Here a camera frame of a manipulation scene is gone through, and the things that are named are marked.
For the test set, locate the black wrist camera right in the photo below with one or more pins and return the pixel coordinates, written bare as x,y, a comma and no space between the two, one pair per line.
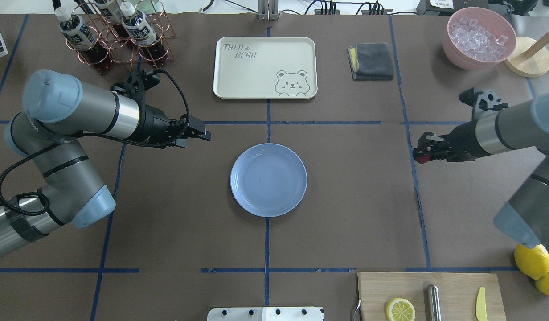
483,102

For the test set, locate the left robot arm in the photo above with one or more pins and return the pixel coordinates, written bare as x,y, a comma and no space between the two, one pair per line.
58,109

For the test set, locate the red strawberry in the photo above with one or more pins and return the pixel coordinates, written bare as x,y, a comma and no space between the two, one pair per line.
422,158

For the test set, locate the yellow plastic knife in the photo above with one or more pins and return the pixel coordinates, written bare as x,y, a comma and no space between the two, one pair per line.
480,305

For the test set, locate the copper wire bottle rack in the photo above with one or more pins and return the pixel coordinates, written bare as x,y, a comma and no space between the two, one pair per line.
105,33

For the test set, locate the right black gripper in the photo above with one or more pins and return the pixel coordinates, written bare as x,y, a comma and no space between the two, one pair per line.
461,141

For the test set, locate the cream bear tray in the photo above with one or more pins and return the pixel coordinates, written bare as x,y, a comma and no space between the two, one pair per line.
265,68

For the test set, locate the lemon half slice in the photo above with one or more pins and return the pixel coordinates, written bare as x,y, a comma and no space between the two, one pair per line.
400,309

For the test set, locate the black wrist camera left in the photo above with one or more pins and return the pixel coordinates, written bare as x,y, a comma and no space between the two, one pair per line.
135,85

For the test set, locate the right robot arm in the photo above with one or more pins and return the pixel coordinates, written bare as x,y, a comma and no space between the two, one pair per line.
514,140

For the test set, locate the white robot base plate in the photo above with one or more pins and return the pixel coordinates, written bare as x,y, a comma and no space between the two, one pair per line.
301,313

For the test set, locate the whole yellow lemon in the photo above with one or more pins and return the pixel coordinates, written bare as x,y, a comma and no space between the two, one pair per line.
533,262

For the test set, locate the wooden round stand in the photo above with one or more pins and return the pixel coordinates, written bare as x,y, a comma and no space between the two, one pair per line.
530,58

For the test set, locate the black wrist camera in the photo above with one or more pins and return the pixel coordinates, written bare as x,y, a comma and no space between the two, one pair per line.
483,102
135,85

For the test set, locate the blue round plate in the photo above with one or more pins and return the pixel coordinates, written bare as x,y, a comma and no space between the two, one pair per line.
268,180

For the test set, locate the tea bottle white cap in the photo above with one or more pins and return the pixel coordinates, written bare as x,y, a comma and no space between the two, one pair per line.
83,39

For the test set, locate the wooden cutting board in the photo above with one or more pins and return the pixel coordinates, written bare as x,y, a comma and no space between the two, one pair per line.
457,294

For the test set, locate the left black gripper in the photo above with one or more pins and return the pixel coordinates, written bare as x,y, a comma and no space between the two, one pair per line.
153,125

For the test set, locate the pink bowl with ice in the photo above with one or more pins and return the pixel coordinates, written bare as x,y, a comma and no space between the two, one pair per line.
477,38

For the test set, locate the grey folded cloth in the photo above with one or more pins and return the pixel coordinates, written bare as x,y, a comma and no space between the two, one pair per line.
370,62

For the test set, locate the steel cylinder tool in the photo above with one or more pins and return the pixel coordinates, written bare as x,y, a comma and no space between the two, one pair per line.
433,300

